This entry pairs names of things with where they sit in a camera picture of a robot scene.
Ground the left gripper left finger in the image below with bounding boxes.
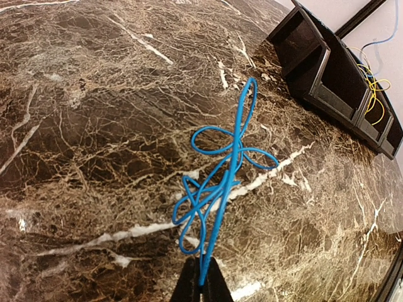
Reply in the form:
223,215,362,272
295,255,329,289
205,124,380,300
169,257,201,302

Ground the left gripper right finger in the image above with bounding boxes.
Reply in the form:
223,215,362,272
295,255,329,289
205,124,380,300
201,257,234,302

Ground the blue cable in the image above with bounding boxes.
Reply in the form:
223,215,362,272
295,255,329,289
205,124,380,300
171,0,400,287

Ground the yellow cable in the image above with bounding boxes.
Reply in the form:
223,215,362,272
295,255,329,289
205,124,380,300
346,46,392,126

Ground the black bin far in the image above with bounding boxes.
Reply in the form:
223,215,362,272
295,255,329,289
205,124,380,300
377,84,402,160

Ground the black bin near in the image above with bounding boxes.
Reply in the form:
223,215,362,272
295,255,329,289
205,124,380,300
267,3,353,127

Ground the black front rail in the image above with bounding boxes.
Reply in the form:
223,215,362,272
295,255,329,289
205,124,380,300
374,249,402,302

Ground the right black corner post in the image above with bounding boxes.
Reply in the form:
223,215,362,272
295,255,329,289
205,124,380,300
335,0,386,39

